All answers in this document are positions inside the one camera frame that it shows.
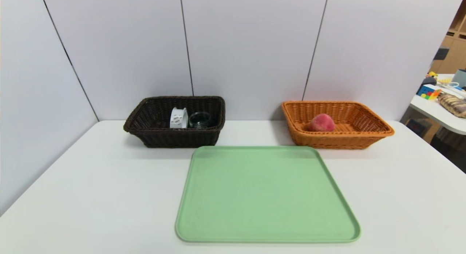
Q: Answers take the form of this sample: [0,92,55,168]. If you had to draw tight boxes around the light green plastic tray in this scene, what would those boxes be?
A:
[175,146,362,243]

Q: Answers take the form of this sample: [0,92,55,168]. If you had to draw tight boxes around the grey blue cup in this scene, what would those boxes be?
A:
[453,69,466,88]

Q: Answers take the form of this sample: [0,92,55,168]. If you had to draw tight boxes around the red peach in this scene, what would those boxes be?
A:
[309,114,336,132]

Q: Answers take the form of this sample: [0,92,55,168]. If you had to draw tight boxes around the white side table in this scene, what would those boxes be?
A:
[410,74,466,135]

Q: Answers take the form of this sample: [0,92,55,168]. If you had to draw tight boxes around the orange wicker basket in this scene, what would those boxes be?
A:
[281,101,395,150]

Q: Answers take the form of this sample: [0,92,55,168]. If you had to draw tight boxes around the brown striped bread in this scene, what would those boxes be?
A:
[437,93,466,119]

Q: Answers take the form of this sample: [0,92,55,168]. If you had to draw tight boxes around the wooden shelf unit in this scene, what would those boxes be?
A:
[431,0,466,74]

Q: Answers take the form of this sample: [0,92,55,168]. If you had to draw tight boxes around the colourful puzzle cube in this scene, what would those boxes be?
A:
[417,84,442,100]

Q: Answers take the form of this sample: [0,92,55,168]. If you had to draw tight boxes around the dark woven bin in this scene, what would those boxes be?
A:
[431,127,466,167]

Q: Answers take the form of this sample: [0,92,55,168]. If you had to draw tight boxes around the glass cup with black holder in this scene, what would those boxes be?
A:
[189,112,212,130]

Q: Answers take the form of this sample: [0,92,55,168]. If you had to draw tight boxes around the white tape roll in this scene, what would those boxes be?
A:
[170,107,189,129]

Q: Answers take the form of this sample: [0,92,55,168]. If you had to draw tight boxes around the dark brown wicker basket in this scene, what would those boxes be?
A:
[123,96,226,148]

